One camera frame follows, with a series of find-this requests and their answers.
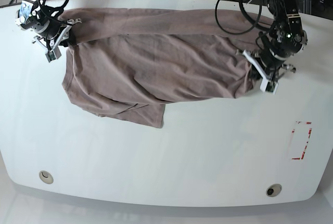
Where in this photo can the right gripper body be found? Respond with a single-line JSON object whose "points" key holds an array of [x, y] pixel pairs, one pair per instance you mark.
{"points": [[55, 34]]}

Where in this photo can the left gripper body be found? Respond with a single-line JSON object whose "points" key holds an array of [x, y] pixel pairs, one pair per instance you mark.
{"points": [[269, 66]]}

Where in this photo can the mauve t-shirt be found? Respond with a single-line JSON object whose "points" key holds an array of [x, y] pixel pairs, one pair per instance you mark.
{"points": [[128, 64]]}

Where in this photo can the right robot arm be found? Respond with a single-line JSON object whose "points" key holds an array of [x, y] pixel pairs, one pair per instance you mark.
{"points": [[36, 14]]}

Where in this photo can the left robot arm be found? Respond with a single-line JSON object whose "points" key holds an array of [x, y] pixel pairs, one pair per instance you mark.
{"points": [[281, 36]]}

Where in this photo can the red tape rectangle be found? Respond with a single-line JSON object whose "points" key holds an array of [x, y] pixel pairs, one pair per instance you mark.
{"points": [[300, 137]]}

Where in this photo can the right table grommet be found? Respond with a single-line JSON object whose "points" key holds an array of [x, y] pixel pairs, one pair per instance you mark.
{"points": [[274, 190]]}

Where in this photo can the table grommet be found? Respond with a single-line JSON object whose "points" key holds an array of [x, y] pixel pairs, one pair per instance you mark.
{"points": [[274, 190], [46, 177]]}

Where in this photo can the left table grommet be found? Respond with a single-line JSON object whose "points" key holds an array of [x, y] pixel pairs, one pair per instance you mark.
{"points": [[46, 177]]}

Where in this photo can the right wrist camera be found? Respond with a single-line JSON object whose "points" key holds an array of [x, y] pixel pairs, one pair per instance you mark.
{"points": [[53, 54]]}

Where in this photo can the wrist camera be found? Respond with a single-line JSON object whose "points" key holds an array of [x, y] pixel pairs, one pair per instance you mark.
{"points": [[269, 86], [53, 54]]}

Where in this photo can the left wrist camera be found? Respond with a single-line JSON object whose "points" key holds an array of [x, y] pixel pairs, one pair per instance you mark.
{"points": [[269, 86]]}

